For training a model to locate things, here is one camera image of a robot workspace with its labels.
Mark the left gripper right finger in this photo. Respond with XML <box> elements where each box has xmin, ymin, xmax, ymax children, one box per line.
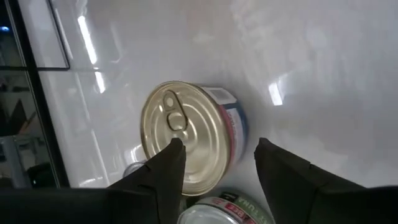
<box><xmin>254</xmin><ymin>137</ymin><xmax>398</xmax><ymax>224</ymax></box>

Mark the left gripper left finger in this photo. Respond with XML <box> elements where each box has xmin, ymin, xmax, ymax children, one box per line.
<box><xmin>0</xmin><ymin>138</ymin><xmax>187</xmax><ymax>224</ymax></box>

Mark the gold-lid blue-label tuna can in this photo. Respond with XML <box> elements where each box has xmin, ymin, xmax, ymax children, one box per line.
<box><xmin>139</xmin><ymin>80</ymin><xmax>249</xmax><ymax>197</ymax></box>

